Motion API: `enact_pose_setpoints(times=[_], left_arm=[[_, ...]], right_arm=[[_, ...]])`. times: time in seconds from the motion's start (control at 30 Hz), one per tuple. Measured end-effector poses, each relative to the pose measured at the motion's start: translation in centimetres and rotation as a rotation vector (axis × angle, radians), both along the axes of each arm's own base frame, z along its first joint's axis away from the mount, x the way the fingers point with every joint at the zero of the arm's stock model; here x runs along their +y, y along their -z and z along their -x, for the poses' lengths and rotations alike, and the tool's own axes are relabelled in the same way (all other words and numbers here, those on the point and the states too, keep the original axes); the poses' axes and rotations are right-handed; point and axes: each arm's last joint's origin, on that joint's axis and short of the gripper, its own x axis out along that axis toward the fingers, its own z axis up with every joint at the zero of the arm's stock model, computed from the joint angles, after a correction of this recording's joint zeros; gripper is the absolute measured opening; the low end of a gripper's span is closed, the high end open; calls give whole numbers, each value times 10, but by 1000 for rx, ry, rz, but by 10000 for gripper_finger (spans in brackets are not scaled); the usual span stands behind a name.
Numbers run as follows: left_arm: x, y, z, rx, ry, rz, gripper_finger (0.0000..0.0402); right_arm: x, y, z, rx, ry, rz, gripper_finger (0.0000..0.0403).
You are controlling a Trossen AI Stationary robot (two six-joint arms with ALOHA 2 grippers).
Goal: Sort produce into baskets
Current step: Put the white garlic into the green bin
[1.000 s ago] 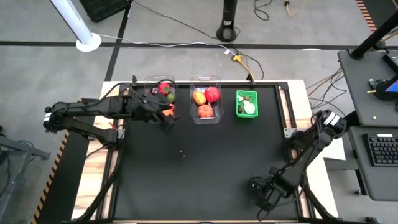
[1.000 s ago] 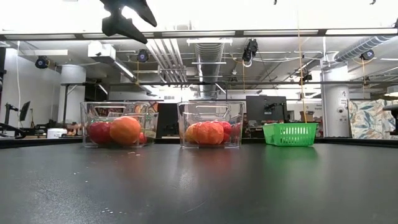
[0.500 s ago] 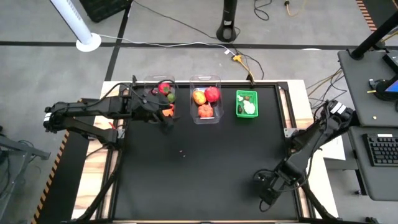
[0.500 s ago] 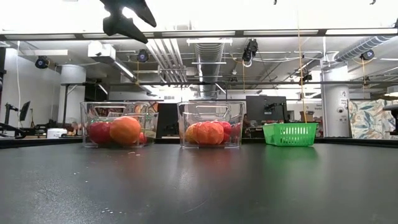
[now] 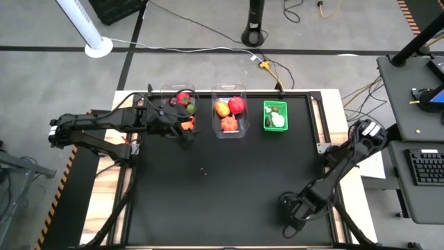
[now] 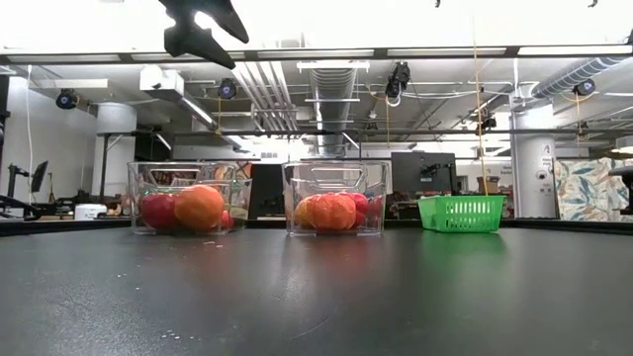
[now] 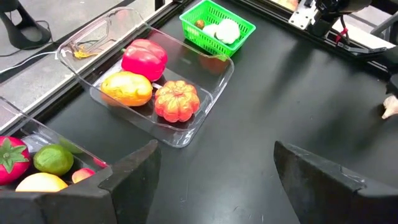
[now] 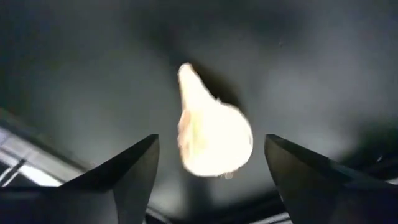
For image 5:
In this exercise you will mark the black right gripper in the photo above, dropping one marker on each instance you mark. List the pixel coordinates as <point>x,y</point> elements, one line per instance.
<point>312,201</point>

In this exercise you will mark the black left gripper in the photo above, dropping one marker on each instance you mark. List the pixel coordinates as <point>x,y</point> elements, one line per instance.
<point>164,119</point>

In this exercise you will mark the green toy lime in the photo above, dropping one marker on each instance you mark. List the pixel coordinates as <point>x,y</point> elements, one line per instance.
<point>191,108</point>

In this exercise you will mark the red toy tomato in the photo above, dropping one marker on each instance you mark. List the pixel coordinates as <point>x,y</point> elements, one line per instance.
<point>182,98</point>

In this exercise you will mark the yellow-orange toy mango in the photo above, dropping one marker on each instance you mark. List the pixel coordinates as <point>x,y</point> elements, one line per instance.
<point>222,108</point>

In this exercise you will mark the orange toy pumpkin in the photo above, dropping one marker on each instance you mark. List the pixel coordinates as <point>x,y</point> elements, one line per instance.
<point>229,124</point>

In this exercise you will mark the red toy bell pepper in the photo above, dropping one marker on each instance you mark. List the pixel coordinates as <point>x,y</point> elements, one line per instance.
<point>237,105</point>

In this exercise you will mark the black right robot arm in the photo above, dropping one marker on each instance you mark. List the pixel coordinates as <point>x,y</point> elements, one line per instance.
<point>347,166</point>

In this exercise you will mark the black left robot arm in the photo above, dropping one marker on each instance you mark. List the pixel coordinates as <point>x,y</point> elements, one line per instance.
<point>104,119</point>

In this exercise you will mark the clear plastic bin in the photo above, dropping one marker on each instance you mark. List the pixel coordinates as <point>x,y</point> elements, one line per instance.
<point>187,88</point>
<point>243,128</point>

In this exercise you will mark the white paper sheet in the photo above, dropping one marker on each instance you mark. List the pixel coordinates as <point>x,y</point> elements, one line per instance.
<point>376,170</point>

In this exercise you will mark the green plastic basket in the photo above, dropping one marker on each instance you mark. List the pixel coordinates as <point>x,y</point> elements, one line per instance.
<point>282,104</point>

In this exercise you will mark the yellow power plug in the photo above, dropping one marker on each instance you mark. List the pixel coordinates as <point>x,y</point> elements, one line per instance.
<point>265,64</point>

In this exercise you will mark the grey desk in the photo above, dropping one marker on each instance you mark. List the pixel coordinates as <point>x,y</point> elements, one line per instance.
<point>399,104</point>
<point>406,201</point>

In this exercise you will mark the black stand with round base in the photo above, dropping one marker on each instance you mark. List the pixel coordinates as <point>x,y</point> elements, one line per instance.
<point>255,34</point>

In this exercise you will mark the white pole on round base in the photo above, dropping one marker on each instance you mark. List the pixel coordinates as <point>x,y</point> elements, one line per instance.
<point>98,48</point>

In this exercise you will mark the black crate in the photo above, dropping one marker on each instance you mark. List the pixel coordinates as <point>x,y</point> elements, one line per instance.
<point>114,10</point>

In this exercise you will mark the black keyboard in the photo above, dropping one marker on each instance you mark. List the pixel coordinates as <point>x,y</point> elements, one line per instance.
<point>426,166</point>

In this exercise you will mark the black desk device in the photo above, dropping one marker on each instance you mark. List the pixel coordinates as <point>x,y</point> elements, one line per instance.
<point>425,100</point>

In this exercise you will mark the black monitor pole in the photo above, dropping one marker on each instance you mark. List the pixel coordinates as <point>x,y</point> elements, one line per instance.
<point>416,41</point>

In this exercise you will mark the black frame strut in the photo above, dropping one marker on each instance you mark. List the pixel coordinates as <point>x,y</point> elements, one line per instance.
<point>354,225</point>
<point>114,215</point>

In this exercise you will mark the silver metal bracket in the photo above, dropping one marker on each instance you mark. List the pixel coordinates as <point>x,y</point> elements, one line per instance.
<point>322,148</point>

